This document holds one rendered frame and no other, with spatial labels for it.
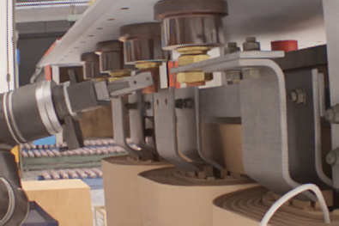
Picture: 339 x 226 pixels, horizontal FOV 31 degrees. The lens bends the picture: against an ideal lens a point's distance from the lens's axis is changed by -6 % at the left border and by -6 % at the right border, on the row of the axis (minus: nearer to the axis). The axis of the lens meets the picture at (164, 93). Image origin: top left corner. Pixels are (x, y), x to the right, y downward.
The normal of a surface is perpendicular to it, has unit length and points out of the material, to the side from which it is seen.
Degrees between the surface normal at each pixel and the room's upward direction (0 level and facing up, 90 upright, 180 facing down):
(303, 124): 90
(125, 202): 90
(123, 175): 90
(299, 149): 90
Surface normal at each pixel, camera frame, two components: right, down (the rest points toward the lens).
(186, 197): -0.62, 0.02
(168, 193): -0.82, 0.04
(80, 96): -0.08, -0.01
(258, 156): -0.96, 0.05
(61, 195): 0.26, -0.04
